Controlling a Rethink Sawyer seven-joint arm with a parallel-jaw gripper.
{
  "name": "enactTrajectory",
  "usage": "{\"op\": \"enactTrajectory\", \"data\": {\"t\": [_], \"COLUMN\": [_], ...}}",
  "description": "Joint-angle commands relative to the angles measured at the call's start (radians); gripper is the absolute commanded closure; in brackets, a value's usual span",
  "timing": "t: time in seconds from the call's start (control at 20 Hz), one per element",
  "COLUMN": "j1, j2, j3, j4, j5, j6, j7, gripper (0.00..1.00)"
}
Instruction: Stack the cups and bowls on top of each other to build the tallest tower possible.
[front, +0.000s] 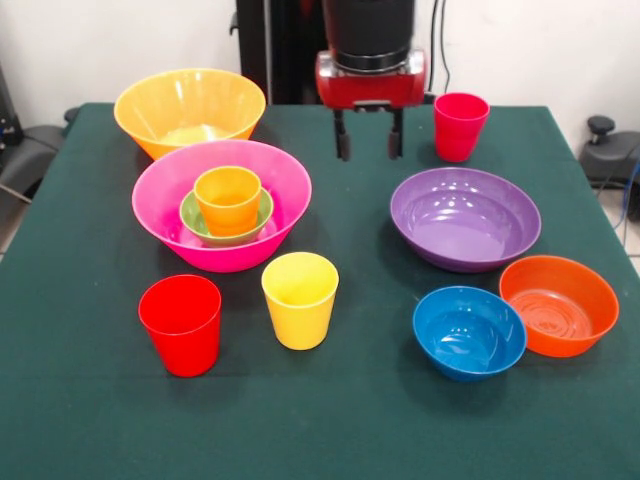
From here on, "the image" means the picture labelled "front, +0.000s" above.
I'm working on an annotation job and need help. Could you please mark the orange-red bowl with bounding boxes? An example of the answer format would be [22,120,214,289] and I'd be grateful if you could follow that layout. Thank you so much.
[498,255,621,359]

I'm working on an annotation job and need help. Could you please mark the black cable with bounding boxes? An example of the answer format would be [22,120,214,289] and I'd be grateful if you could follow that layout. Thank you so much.
[415,0,441,94]
[439,0,453,96]

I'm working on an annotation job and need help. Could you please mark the dark green table cloth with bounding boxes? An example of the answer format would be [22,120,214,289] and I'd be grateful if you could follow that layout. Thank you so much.
[0,102,640,480]

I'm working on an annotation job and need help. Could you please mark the purple bowl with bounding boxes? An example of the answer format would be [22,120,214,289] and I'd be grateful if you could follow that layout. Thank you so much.
[389,167,543,274]

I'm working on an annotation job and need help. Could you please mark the large pink bowl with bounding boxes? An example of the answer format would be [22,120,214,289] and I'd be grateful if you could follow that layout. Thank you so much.
[131,139,313,274]

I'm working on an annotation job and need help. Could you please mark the red cup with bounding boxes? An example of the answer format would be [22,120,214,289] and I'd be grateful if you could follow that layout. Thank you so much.
[137,274,223,378]

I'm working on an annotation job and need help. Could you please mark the orange cup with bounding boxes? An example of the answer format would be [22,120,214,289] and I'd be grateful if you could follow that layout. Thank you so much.
[193,165,263,226]
[204,214,257,238]

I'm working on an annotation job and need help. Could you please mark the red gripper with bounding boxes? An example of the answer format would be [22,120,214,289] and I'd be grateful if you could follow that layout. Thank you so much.
[314,48,429,162]

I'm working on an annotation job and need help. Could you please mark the stack of green bowls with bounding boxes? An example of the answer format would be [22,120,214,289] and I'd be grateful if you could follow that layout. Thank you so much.
[179,188,275,248]

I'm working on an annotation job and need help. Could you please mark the crimson cup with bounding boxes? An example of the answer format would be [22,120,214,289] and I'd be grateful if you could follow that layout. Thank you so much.
[433,92,491,164]

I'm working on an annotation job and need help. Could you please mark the blue bowl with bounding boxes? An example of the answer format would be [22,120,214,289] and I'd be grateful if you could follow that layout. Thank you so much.
[412,285,528,383]

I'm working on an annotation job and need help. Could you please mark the black machine base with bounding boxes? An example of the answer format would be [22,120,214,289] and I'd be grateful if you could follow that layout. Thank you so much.
[0,62,81,201]
[578,115,640,189]

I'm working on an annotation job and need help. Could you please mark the yellow cup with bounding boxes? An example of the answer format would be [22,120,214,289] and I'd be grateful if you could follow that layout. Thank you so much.
[260,251,340,351]

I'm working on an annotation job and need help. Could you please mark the large orange bowl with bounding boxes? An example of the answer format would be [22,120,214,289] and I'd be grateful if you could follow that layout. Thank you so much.
[113,68,267,161]

